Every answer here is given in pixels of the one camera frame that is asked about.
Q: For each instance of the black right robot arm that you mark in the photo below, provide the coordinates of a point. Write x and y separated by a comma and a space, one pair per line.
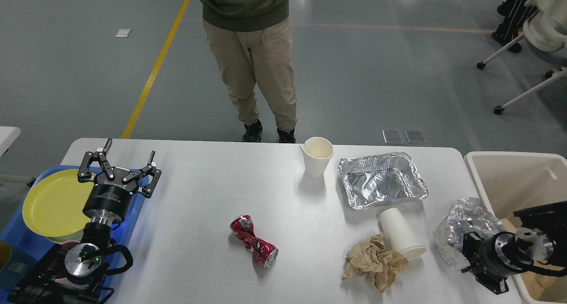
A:
538, 246

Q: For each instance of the crumpled brown paper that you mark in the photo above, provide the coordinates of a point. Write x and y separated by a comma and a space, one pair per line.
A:
375, 262

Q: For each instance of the pale green plate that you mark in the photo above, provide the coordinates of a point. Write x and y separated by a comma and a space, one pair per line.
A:
67, 238

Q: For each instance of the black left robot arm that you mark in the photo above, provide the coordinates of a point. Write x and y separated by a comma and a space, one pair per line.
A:
74, 272

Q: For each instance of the large brown paper bag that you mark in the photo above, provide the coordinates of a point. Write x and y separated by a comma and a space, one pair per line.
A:
538, 289

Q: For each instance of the clear plastic wrap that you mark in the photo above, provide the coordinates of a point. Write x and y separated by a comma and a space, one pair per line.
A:
468, 215

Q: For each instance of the person in dark clothes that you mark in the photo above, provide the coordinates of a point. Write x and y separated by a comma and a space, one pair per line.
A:
515, 13

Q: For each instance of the dark teal mug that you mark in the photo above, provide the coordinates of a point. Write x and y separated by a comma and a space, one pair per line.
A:
14, 265

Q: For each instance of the aluminium foil tray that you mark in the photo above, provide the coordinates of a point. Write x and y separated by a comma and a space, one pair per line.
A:
381, 180

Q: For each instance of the lying white paper cup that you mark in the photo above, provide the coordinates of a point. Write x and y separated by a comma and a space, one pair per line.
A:
400, 235

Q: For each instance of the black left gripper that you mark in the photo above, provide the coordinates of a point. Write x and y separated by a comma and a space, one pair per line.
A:
110, 197

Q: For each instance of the office chair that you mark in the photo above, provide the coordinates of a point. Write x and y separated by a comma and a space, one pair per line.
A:
536, 69

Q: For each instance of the blue plastic tray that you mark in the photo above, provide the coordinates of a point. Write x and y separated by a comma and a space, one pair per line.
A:
17, 234

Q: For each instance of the white paper cup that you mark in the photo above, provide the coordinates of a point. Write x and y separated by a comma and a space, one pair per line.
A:
400, 235
317, 152

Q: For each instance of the crushed red soda can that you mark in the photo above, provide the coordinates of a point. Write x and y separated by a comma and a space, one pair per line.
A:
263, 253

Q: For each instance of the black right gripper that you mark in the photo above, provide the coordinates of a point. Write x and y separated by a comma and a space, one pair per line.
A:
496, 266

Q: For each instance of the yellow plastic plate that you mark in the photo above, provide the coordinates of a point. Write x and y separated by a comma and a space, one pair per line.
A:
54, 206

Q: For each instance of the white side table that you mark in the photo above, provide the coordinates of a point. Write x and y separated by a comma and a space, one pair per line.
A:
7, 136

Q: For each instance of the person in green sweater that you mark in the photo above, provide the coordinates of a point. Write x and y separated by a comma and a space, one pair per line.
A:
251, 41

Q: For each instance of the beige plastic bin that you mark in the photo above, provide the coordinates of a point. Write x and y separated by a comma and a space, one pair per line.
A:
511, 181

